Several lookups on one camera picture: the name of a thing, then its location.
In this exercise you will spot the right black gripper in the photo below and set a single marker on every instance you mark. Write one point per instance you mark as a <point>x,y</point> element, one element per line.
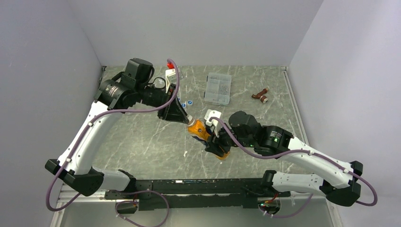
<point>214,145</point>

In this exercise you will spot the brown pipe fitting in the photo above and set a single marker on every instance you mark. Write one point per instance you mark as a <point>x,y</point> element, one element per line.
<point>261,96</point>

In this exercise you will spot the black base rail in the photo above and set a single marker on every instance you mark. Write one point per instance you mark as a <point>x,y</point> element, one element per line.
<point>198,193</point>

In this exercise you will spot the white bottle cap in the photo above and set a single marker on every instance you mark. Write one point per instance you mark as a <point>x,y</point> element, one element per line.
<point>191,120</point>

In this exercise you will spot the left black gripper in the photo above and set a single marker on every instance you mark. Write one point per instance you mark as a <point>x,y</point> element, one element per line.
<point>174,112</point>

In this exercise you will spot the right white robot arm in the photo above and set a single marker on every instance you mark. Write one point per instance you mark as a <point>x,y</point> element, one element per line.
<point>334,179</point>

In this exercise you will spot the clear plastic screw box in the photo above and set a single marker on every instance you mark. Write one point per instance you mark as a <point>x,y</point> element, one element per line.
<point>218,88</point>

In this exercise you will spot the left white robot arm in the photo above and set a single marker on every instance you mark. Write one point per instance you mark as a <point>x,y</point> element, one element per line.
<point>114,98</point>

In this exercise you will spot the orange juice bottle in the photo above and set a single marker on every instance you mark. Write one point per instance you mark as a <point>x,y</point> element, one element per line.
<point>201,133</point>

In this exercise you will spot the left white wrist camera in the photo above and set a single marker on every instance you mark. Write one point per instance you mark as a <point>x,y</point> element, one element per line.
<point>170,74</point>

